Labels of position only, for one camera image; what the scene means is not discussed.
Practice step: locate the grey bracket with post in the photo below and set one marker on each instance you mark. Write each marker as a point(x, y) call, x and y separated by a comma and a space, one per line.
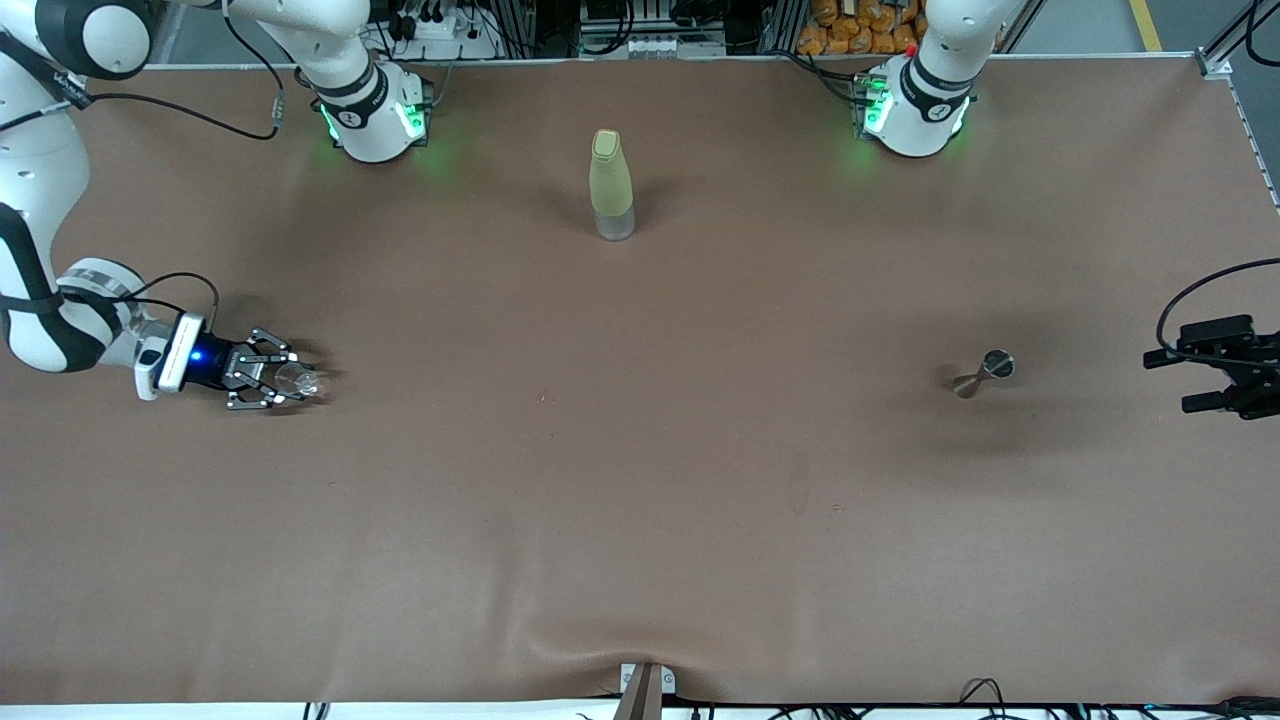
point(645, 695)

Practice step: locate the white power strip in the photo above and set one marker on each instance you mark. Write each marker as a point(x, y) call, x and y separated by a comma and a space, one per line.
point(470, 45)

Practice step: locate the yellow-green bottle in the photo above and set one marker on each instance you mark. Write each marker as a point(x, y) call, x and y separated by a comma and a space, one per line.
point(610, 180)

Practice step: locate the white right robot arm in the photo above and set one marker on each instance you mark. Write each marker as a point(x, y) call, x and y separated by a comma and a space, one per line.
point(370, 130)

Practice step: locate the orange snack bags pile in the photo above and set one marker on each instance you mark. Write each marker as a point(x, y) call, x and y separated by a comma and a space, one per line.
point(850, 25)

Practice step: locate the aluminium frame strut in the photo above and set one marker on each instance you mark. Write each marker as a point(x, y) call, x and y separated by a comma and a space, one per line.
point(1225, 45)

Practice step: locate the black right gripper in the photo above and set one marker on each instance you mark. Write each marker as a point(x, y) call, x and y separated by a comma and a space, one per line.
point(216, 367)

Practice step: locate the steel double jigger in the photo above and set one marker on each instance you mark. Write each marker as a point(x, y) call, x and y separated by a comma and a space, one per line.
point(998, 363)

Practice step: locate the clear glass beaker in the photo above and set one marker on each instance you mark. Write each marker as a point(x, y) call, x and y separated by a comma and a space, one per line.
point(297, 380)

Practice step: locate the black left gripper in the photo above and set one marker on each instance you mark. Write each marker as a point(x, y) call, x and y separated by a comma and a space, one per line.
point(1262, 371)

